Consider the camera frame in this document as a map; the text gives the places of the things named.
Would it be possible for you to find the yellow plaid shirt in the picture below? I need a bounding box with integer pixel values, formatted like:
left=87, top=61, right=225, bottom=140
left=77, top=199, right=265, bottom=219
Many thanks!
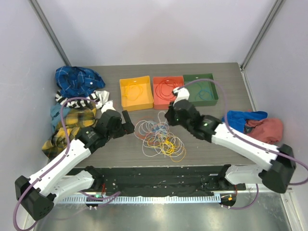
left=42, top=107, right=97, bottom=160

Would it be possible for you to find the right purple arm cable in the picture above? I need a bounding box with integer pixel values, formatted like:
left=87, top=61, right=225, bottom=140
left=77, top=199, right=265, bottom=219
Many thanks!
left=175, top=78, right=308, bottom=186

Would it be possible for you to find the red plastic bin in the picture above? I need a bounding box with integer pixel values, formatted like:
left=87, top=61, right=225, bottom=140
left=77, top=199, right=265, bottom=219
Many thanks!
left=153, top=76, right=184, bottom=110

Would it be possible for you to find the teal cloth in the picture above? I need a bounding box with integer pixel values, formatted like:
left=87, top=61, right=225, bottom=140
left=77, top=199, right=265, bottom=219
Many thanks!
left=50, top=103, right=71, bottom=132

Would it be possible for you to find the white slotted cable duct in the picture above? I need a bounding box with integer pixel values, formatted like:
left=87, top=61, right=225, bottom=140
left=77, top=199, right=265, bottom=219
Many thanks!
left=59, top=193, right=221, bottom=205

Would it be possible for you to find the blue thin cable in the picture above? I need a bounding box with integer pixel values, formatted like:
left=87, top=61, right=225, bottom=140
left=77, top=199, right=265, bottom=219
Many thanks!
left=194, top=81, right=214, bottom=101
left=149, top=121, right=171, bottom=142

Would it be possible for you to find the orange thin cable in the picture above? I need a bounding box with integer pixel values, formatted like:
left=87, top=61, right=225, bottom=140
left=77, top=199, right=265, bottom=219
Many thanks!
left=134, top=116, right=159, bottom=140

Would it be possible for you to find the black white striped cloth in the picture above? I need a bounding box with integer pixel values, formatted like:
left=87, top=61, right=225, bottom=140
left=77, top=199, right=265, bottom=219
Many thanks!
left=66, top=90, right=110, bottom=109

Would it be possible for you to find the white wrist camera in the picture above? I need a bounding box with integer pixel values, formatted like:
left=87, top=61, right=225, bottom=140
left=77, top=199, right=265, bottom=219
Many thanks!
left=101, top=100, right=115, bottom=113
left=172, top=86, right=190, bottom=103

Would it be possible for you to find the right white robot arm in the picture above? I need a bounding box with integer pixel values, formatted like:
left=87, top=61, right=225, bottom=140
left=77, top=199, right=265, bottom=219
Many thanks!
left=165, top=100, right=296, bottom=193

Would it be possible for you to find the yellow cable in bin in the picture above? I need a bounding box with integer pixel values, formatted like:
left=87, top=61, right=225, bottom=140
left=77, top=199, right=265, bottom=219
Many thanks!
left=121, top=81, right=144, bottom=100

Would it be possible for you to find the salmon pink cloth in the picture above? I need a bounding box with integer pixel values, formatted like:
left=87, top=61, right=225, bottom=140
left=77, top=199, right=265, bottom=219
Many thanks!
left=244, top=118, right=283, bottom=144

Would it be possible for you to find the yellow thin cable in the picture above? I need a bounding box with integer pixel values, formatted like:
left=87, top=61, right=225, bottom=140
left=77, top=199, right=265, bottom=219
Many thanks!
left=149, top=137, right=187, bottom=163

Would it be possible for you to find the blue cloth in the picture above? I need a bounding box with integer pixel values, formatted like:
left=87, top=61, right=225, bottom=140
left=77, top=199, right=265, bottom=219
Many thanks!
left=227, top=111, right=268, bottom=133

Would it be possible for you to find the dark red cable in bin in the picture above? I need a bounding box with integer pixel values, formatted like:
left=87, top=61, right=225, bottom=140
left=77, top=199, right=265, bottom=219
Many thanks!
left=155, top=79, right=179, bottom=101

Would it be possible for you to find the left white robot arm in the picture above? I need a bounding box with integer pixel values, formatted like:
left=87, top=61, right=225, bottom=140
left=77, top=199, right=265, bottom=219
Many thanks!
left=14, top=108, right=134, bottom=221

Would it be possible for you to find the left aluminium frame post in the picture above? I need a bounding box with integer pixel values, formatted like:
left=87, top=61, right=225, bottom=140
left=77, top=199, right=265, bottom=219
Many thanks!
left=28, top=0, right=71, bottom=66

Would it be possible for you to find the green plastic bin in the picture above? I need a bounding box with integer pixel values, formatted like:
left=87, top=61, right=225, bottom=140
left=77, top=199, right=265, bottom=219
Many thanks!
left=183, top=73, right=219, bottom=106

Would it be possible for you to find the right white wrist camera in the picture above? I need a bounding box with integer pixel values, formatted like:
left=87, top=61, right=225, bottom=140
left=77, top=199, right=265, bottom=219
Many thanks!
left=172, top=86, right=190, bottom=103

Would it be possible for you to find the yellow plastic bin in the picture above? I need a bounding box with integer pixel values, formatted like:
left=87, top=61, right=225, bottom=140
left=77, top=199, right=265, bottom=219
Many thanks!
left=119, top=76, right=154, bottom=111

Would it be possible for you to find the aluminium frame post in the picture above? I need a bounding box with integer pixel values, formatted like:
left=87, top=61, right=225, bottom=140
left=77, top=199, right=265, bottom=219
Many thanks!
left=28, top=0, right=71, bottom=66
left=240, top=0, right=286, bottom=70

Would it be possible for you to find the white thin cable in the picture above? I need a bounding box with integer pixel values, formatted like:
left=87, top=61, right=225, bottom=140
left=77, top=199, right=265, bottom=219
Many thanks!
left=135, top=110, right=171, bottom=145

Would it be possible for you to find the blue plaid shirt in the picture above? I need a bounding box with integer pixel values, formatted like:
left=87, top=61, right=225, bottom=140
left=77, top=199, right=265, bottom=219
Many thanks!
left=55, top=66, right=105, bottom=98

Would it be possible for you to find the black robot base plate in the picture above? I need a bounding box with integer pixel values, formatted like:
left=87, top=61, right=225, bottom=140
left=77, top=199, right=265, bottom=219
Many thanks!
left=69, top=164, right=246, bottom=199

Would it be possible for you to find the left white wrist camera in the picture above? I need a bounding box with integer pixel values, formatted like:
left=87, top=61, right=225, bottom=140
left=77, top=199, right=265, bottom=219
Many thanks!
left=101, top=100, right=115, bottom=113

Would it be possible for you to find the right aluminium frame post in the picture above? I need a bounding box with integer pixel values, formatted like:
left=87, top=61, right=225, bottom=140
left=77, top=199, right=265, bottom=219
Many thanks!
left=240, top=0, right=286, bottom=70

